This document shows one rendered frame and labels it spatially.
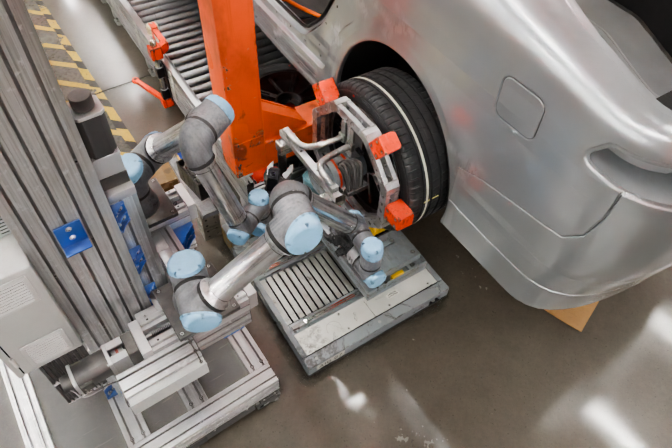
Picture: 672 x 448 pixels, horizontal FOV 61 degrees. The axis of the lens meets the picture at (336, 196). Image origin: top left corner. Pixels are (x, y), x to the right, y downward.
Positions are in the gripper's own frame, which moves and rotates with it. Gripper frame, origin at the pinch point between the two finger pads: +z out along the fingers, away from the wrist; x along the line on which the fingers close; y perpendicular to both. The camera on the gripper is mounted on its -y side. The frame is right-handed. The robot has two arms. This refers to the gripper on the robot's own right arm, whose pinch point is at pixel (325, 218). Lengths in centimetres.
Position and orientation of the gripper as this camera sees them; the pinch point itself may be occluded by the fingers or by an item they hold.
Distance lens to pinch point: 217.5
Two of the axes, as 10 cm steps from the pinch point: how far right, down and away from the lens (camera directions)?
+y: 0.3, -6.5, -7.5
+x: -8.5, 3.8, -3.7
